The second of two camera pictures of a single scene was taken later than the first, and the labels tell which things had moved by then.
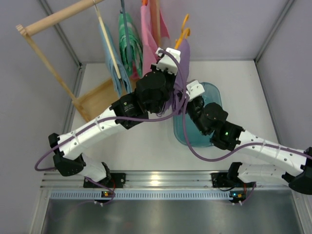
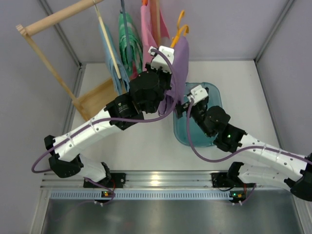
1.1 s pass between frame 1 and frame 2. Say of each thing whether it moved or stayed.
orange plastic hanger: moved
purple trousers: stayed
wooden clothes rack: stayed
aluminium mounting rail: stayed
